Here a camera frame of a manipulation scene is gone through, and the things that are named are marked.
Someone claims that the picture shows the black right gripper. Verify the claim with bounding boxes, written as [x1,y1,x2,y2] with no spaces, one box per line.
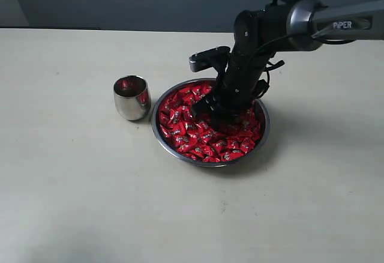
[191,52,276,132]

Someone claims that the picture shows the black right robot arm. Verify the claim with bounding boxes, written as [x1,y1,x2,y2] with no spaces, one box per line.
[189,0,383,126]

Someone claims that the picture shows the pile of red wrapped candies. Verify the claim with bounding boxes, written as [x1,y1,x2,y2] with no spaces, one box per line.
[152,78,270,168]

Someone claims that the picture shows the stainless steel bowl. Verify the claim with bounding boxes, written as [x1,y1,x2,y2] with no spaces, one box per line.
[151,77,271,168]

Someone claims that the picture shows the stainless steel cup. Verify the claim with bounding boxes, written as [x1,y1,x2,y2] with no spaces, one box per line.
[113,75,151,121]

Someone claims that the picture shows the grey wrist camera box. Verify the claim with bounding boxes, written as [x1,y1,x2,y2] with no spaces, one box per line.
[188,46,230,73]

